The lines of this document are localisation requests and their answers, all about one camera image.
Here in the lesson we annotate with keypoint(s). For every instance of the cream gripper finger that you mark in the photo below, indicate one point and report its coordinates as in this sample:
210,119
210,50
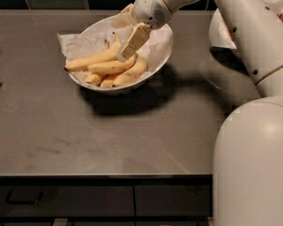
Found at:
138,35
125,17

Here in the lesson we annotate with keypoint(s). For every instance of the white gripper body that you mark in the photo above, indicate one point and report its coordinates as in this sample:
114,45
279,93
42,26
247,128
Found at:
149,8

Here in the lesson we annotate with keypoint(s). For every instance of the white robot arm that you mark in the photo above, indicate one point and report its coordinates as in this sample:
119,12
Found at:
248,153

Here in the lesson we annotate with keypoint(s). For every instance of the right lower banana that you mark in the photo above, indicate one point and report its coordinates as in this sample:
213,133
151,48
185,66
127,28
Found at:
133,74

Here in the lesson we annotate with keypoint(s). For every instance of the white paper in banana bowl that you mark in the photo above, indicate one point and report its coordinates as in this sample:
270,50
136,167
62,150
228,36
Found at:
94,40

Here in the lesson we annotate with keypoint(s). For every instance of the white banana bowl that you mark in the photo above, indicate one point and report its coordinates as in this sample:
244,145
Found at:
160,52

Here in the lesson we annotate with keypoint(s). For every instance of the small orange-tinted banana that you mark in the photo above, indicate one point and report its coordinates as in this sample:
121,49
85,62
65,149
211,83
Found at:
108,81

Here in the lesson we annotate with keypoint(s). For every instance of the small left banana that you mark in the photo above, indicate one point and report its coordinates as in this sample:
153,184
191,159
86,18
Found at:
95,79

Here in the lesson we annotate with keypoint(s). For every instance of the long top banana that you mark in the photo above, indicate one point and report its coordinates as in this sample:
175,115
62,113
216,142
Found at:
81,64

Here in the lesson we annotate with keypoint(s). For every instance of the white strawberry bowl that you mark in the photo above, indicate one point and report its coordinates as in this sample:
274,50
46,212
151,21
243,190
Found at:
213,33

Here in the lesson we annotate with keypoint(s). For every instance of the white paper in strawberry bowl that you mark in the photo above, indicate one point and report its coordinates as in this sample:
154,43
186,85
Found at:
224,37

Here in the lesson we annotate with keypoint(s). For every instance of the right dark drawer front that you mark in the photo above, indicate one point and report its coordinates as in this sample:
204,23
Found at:
158,201

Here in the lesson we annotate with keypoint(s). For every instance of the dark drawer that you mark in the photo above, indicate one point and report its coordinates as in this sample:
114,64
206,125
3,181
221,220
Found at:
73,201
158,201

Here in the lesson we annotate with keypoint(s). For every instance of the left dark drawer front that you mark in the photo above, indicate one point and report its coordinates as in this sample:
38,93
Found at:
73,201

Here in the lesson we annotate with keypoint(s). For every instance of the left drawer black handle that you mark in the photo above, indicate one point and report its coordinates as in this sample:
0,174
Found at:
23,196

